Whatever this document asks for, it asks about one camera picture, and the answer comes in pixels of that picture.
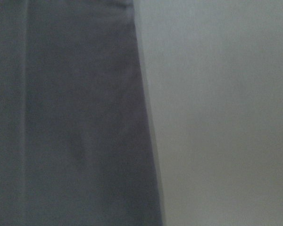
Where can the dark brown t-shirt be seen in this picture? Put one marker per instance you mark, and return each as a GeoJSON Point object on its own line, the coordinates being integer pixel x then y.
{"type": "Point", "coordinates": [75, 147]}

